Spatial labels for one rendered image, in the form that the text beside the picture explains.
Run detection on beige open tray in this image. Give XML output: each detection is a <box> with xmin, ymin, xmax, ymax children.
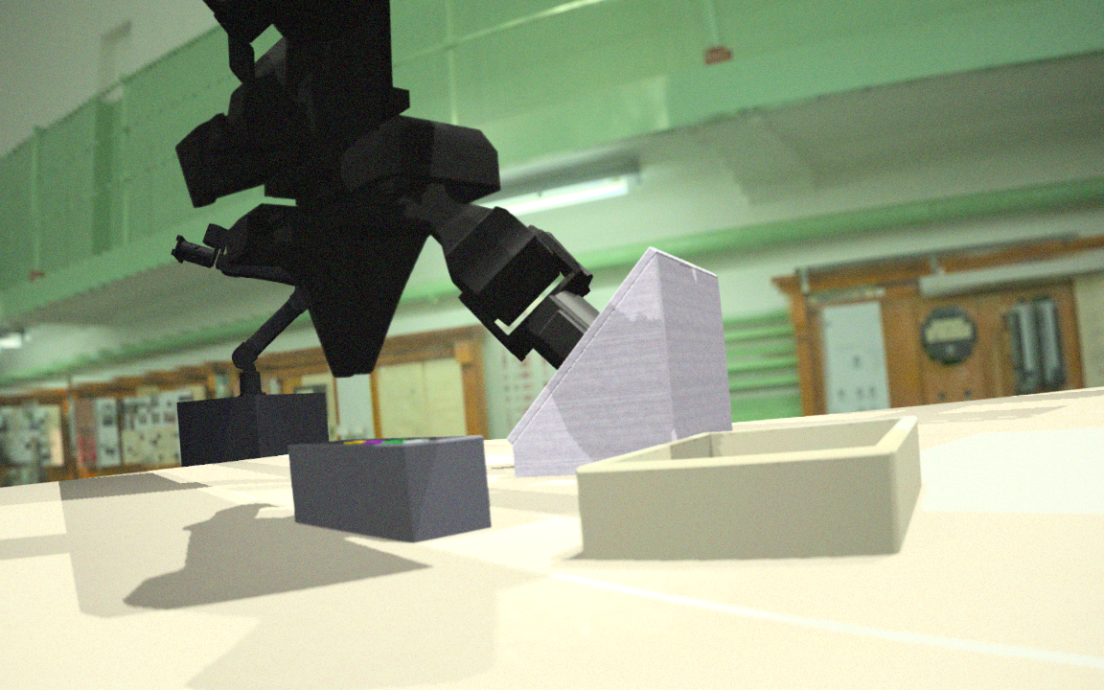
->
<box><xmin>576</xmin><ymin>416</ymin><xmax>922</xmax><ymax>562</ymax></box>

